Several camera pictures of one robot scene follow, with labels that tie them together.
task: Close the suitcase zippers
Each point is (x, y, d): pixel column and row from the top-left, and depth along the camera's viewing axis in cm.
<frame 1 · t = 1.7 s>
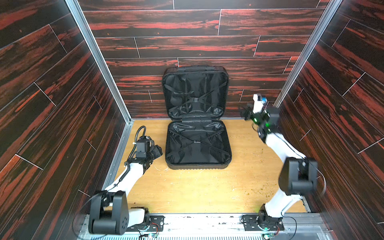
left hand: (160, 149, 90), fingers open
right hand: (246, 104, 86), fingers open
black hard-shell suitcase: (195, 101, 100), point 25 cm above the table

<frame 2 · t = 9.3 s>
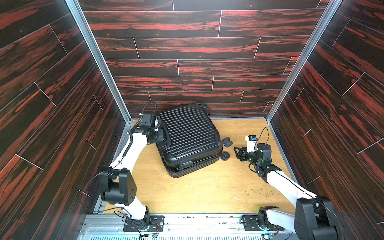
left hand: (162, 136, 88), fingers open
right hand: (241, 147, 88), fingers open
black hard-shell suitcase: (192, 141, 84), point 21 cm above the table

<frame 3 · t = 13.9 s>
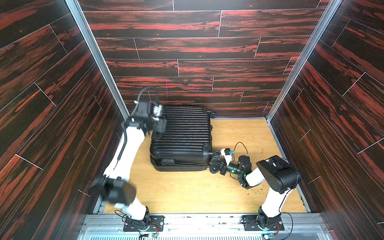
left hand: (160, 122, 82), fingers open
right hand: (213, 159, 90), fingers closed
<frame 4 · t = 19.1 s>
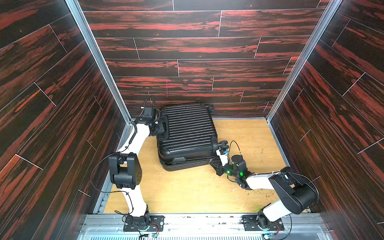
left hand: (163, 129, 94), fingers open
right hand: (212, 160, 90), fingers closed
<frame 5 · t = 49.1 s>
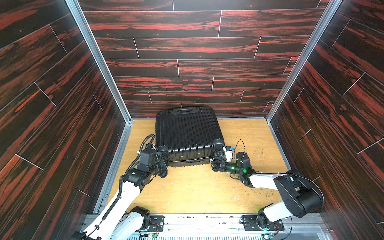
left hand: (168, 159, 81), fingers open
right hand: (212, 161, 88), fingers closed
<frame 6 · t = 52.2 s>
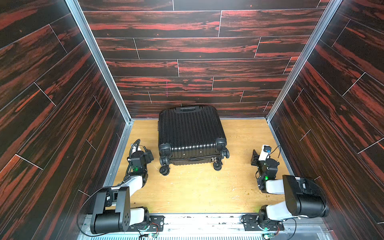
left hand: (141, 151, 91), fingers open
right hand: (261, 151, 90), fingers open
